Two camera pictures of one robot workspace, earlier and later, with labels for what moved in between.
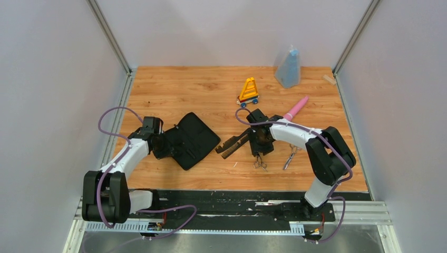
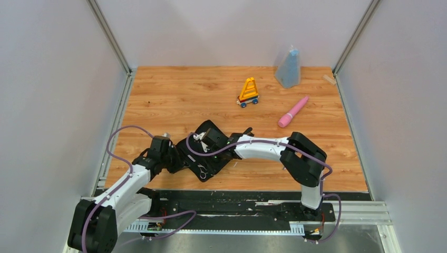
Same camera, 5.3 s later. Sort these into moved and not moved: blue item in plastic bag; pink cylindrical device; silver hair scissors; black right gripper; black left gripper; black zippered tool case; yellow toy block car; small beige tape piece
Moved: silver hair scissors; black left gripper; black right gripper; black zippered tool case
Not moved: small beige tape piece; blue item in plastic bag; yellow toy block car; pink cylindrical device
